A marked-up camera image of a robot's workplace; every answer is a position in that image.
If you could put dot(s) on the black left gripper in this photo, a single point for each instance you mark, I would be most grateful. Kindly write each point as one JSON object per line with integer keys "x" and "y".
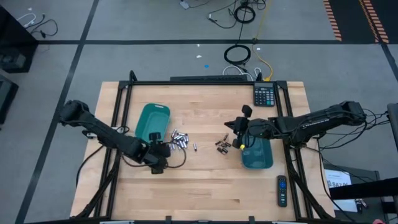
{"x": 155, "y": 154}

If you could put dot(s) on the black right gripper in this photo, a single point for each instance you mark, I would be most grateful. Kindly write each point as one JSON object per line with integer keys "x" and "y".
{"x": 259, "y": 129}

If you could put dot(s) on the silver black-ended battery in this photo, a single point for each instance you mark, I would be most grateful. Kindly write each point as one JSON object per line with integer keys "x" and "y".
{"x": 179, "y": 143}
{"x": 195, "y": 147}
{"x": 181, "y": 134}
{"x": 183, "y": 144}
{"x": 186, "y": 137}
{"x": 178, "y": 137}
{"x": 173, "y": 146}
{"x": 173, "y": 133}

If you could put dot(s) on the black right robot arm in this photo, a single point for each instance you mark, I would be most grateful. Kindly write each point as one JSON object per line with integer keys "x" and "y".
{"x": 311, "y": 123}

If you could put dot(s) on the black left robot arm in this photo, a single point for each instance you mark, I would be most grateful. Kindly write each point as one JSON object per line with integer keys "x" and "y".
{"x": 102, "y": 132}

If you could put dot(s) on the yellow gripper tag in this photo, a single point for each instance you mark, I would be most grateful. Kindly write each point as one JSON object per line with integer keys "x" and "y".
{"x": 241, "y": 146}

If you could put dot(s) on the green plastic bin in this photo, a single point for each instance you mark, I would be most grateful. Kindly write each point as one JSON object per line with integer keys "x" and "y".
{"x": 152, "y": 121}

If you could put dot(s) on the black desk calculator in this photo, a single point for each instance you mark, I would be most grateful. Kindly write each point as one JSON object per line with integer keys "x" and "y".
{"x": 264, "y": 96}

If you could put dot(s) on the blue plastic bin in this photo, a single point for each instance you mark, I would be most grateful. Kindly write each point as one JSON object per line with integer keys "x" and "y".
{"x": 258, "y": 157}

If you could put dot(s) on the black power strip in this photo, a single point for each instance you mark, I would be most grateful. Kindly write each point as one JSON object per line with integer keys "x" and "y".
{"x": 208, "y": 78}

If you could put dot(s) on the black remote control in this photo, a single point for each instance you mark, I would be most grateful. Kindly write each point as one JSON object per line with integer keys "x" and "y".
{"x": 282, "y": 196}

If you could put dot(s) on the white paper sign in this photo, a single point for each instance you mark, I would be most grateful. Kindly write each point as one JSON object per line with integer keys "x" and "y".
{"x": 337, "y": 180}

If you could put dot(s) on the grey power adapter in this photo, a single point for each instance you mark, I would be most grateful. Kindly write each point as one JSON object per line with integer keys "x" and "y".
{"x": 185, "y": 4}

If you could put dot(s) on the black beam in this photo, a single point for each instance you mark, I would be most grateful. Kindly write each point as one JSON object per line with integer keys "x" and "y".
{"x": 367, "y": 188}

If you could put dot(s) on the black floor device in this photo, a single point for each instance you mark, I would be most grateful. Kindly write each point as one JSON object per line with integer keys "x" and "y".
{"x": 6, "y": 96}

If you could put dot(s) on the red object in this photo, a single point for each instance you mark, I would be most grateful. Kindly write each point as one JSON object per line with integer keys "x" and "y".
{"x": 378, "y": 222}

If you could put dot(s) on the black cabinet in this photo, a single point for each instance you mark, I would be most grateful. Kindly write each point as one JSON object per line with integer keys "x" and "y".
{"x": 12, "y": 40}

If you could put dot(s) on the black metal table frame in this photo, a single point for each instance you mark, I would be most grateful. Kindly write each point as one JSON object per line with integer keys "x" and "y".
{"x": 202, "y": 83}

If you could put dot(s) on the grey post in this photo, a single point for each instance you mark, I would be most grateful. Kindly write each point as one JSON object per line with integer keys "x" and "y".
{"x": 393, "y": 124}

